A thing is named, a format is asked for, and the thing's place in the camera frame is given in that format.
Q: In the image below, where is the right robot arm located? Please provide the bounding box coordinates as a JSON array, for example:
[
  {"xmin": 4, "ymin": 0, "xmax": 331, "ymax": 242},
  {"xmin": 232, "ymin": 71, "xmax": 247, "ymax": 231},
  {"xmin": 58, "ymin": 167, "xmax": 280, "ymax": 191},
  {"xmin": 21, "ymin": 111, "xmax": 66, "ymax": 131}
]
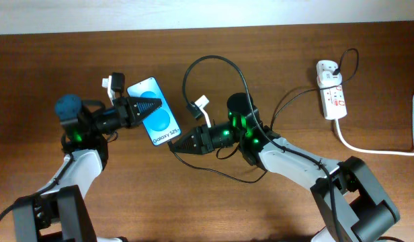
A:
[{"xmin": 168, "ymin": 93, "xmax": 400, "ymax": 242}]

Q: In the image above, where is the white power strip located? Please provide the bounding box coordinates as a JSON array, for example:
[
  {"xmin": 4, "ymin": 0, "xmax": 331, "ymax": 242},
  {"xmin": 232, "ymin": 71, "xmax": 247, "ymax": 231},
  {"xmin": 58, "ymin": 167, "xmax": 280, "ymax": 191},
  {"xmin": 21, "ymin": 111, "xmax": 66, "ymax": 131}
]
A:
[{"xmin": 316, "ymin": 60, "xmax": 347, "ymax": 120}]

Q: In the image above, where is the black charging cable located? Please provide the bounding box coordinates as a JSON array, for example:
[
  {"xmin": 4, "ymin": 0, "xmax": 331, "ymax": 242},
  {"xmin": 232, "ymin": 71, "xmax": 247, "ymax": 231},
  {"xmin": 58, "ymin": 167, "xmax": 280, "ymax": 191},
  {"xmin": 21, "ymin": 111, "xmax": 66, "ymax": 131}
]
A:
[{"xmin": 167, "ymin": 48, "xmax": 360, "ymax": 184}]

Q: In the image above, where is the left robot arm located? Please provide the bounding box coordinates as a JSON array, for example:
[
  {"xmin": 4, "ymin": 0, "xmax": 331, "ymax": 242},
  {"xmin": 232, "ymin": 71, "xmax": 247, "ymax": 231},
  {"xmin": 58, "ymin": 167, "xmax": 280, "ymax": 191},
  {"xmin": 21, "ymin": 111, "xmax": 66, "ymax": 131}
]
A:
[{"xmin": 13, "ymin": 94, "xmax": 162, "ymax": 241}]

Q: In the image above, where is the white usb charger adapter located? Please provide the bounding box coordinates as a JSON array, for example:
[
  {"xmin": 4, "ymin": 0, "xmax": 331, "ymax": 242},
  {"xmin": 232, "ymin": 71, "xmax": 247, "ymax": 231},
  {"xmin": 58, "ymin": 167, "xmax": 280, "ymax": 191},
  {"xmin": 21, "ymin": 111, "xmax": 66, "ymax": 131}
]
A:
[{"xmin": 317, "ymin": 71, "xmax": 342, "ymax": 89}]

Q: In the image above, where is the blue smartphone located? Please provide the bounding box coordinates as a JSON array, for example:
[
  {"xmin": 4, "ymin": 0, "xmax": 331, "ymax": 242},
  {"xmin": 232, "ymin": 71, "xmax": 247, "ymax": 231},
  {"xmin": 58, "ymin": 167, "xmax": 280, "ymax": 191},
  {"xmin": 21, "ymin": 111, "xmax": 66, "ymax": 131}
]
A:
[{"xmin": 127, "ymin": 77, "xmax": 181, "ymax": 146}]

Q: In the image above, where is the white power strip cord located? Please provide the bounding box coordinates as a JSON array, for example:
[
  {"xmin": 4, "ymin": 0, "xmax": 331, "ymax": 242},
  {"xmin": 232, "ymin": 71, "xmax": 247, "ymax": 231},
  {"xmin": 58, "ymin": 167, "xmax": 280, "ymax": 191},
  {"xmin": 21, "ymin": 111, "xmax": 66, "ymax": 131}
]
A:
[{"xmin": 333, "ymin": 86, "xmax": 414, "ymax": 157}]

